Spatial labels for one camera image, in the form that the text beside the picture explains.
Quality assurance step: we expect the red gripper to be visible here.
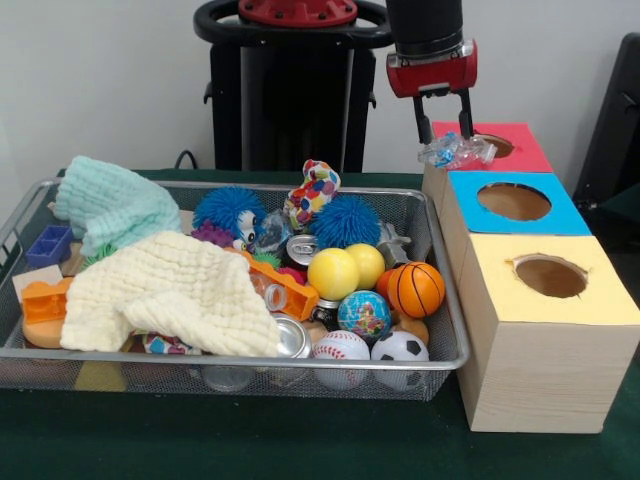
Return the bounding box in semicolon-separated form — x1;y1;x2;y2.
386;40;479;147

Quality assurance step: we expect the clear plastic packet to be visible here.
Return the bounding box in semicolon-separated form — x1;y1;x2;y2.
417;131;499;170

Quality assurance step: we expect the wooden box with three holes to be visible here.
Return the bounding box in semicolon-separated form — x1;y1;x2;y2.
422;120;640;435

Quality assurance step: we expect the shallow clear mesh bin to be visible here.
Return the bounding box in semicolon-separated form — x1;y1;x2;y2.
0;178;471;403

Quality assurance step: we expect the blue spiky ball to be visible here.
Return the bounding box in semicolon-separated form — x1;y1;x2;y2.
310;194;382;249
192;185;267;241

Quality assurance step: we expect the colourful spotted plush toy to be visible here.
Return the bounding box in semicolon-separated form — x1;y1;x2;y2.
284;159;342;233

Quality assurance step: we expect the small yellow ball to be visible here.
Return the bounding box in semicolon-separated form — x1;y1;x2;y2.
346;243;387;290

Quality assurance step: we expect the black chair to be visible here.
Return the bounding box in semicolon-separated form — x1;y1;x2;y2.
575;33;640;226

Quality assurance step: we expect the small orange basketball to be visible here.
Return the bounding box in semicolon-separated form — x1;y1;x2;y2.
387;261;447;319

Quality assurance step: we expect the large yellow ball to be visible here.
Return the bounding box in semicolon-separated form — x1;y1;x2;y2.
307;248;360;301

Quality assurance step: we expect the globe print ball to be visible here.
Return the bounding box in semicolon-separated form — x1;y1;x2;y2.
338;290;393;342

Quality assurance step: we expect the small soccer ball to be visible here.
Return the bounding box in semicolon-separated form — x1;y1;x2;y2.
370;330;431;391

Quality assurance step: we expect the small baseball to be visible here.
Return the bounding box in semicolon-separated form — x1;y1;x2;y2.
313;330;372;389

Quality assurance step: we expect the cream waffle cloth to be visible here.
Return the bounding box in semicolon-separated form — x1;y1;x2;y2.
60;231;281;358

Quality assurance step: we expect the mint green cloth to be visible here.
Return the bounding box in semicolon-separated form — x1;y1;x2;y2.
54;155;184;259

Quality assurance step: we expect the dark green table cloth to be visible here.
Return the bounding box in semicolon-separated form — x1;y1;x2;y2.
0;168;640;480

